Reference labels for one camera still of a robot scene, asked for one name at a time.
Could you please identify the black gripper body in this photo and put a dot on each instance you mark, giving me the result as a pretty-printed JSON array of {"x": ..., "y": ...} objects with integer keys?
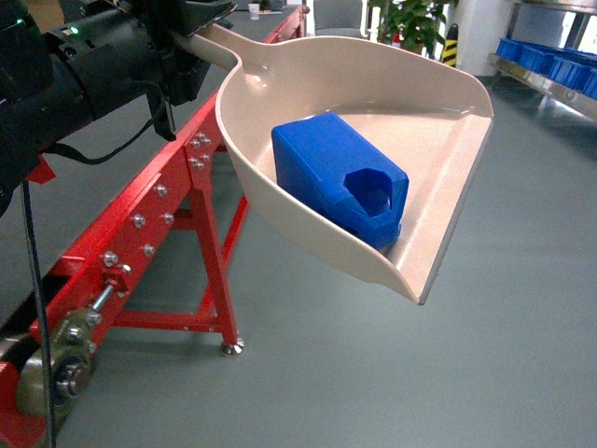
[{"x": 171, "y": 23}]

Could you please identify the blue plastic part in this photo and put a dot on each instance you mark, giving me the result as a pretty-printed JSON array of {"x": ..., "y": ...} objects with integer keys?
[{"x": 326, "y": 164}]

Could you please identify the beige plastic dustpan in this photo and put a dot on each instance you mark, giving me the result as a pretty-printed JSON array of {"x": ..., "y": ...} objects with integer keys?
[{"x": 429, "y": 119}]

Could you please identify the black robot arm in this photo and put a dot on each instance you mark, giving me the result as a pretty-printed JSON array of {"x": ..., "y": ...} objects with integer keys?
[{"x": 57, "y": 82}]

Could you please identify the metal roller shelf rack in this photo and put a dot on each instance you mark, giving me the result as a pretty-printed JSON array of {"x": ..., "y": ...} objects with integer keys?
[{"x": 565, "y": 75}]

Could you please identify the white paper cup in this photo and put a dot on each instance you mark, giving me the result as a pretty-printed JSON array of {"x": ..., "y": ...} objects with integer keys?
[{"x": 254, "y": 11}]

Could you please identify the grey office chair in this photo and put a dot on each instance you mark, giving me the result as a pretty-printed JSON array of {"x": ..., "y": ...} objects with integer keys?
[{"x": 339, "y": 18}]

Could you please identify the green potted plant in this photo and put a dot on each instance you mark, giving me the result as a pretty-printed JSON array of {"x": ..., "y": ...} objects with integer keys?
[{"x": 414, "y": 22}]

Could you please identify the yellow black bollard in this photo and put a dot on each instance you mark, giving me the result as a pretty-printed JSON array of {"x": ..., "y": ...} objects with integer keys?
[{"x": 450, "y": 49}]

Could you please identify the red conveyor frame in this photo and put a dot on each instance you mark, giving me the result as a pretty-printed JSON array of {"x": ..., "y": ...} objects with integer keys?
[{"x": 47, "y": 355}]

